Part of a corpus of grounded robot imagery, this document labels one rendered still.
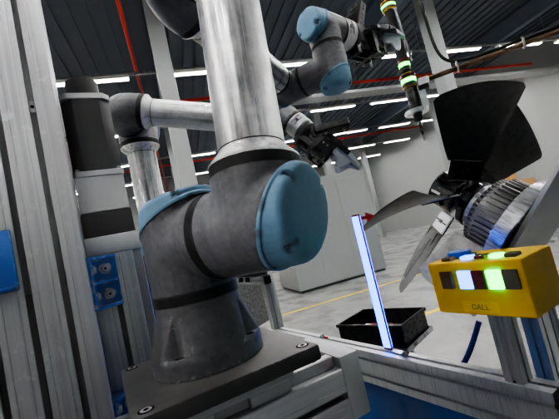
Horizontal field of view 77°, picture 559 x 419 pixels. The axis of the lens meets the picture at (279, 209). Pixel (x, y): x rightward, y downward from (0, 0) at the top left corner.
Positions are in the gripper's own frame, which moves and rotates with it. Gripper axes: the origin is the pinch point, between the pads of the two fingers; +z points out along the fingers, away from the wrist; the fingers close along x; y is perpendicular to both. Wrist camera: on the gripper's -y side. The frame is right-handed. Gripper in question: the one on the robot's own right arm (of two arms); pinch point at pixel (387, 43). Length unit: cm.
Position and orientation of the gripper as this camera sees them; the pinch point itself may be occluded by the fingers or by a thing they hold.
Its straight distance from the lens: 118.2
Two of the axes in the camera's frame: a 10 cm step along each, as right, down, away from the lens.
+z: 7.4, -1.2, 6.6
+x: 6.3, -2.1, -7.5
